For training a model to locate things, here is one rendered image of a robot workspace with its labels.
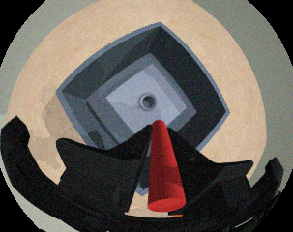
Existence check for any red peg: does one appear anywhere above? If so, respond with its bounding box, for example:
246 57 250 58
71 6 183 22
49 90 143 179
147 120 186 213

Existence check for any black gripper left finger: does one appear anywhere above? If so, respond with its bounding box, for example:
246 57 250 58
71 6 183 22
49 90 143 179
56 124 153 213

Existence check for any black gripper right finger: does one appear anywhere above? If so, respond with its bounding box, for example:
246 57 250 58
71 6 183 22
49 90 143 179
166 128 254 216

